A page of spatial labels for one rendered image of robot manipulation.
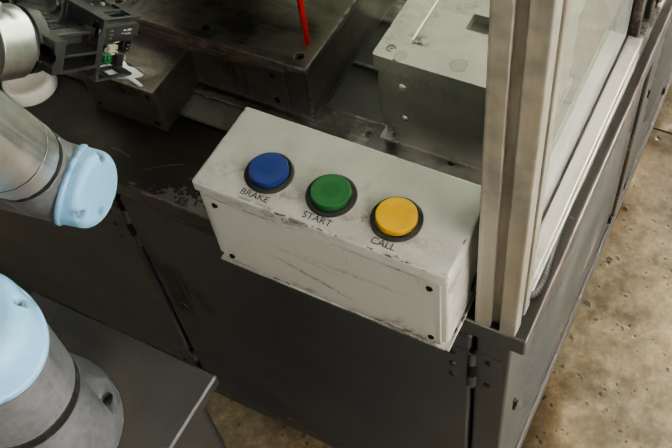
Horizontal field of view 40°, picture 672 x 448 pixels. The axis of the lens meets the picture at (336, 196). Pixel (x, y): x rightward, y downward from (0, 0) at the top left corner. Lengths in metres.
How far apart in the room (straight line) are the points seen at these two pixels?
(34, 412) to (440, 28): 0.57
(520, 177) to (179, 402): 0.43
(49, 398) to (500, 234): 0.43
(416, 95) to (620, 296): 0.96
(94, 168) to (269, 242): 0.21
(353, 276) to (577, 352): 0.96
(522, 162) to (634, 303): 1.17
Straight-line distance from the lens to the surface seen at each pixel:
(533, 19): 0.62
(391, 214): 0.86
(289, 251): 0.94
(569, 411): 1.76
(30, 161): 0.80
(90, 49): 0.99
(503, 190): 0.79
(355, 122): 1.13
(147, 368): 1.00
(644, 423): 1.78
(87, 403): 0.93
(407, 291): 0.89
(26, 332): 0.81
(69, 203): 0.84
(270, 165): 0.91
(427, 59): 0.99
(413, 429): 1.38
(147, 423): 0.97
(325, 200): 0.87
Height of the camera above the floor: 1.61
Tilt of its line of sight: 53 degrees down
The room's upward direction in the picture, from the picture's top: 9 degrees counter-clockwise
